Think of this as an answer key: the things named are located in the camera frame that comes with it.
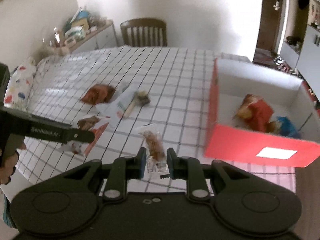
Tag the wooden chair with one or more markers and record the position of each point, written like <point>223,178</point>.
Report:
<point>144,32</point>

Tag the dark red foil snack bag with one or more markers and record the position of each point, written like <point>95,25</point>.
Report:
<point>99,93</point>

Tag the red cardboard box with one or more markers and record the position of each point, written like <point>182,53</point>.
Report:
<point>287,95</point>

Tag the dark wooden door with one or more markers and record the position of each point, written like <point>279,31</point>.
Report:
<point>269,24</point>

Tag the white plastic snack bag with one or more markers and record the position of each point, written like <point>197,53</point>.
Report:
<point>118,104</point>

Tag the red orange chip bag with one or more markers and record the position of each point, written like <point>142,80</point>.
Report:
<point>255,114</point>

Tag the tissue pack on sideboard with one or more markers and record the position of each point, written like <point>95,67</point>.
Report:
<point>76,32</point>

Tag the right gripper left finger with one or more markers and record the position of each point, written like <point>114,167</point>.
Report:
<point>120,172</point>

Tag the blue snack packet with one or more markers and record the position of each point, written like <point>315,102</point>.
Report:
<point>286,128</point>

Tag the clear dried meat packet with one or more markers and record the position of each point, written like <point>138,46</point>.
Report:
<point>156,157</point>

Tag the white red jerky snack bag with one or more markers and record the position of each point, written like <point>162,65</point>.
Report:
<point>88,130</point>

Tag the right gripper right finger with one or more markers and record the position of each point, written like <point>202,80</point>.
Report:
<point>190,170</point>

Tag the pink alarm clock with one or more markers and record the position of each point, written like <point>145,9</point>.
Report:
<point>70,41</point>

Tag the white sideboard with wood top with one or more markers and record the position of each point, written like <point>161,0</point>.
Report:
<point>103,37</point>

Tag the left hand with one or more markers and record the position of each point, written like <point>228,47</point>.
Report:
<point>8,168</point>

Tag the brown chocolate lollipop snack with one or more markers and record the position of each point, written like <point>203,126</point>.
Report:
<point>141,98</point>

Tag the white cabinet wall unit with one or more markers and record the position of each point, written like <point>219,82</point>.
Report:
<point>308,61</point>

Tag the checkered white tablecloth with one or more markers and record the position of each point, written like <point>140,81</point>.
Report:
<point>177,81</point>

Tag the patterned cushion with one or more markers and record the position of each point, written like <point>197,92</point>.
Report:
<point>19,86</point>

